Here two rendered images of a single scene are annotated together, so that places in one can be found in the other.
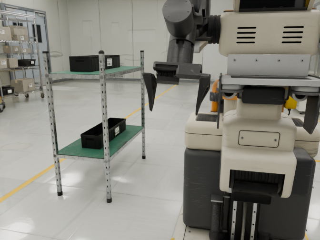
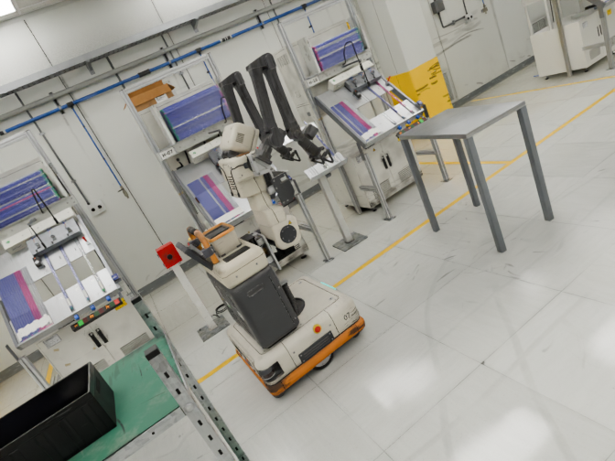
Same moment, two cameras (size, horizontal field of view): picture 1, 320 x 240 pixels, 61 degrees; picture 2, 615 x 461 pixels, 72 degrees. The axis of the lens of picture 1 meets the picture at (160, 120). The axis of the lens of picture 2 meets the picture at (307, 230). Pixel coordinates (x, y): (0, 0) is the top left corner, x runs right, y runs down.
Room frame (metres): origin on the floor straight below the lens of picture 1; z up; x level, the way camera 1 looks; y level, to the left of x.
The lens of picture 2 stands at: (2.07, 1.73, 1.49)
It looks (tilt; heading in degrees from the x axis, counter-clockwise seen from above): 19 degrees down; 236
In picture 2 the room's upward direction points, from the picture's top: 26 degrees counter-clockwise
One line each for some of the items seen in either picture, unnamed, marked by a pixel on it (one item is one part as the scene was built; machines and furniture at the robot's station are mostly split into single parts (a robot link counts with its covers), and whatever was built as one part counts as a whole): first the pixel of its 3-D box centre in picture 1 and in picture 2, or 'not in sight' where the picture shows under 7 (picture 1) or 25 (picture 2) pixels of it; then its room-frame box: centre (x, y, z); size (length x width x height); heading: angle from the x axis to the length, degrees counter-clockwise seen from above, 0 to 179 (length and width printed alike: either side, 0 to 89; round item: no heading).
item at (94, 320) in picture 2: not in sight; (80, 303); (1.80, -1.86, 0.66); 1.01 x 0.73 x 1.31; 76
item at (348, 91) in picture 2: not in sight; (370, 136); (-1.01, -1.15, 0.65); 1.01 x 0.73 x 1.29; 76
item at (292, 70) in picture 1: (265, 93); (271, 184); (0.78, -0.30, 0.99); 0.28 x 0.16 x 0.22; 77
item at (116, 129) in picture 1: (105, 131); not in sight; (2.31, 0.48, 0.41); 0.57 x 0.17 x 0.11; 166
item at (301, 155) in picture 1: (269, 175); (273, 241); (0.89, -0.39, 0.68); 0.28 x 0.27 x 0.25; 77
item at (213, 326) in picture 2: not in sight; (188, 288); (1.18, -1.41, 0.39); 0.24 x 0.24 x 0.78; 76
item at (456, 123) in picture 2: not in sight; (472, 175); (-0.40, 0.16, 0.40); 0.70 x 0.45 x 0.80; 69
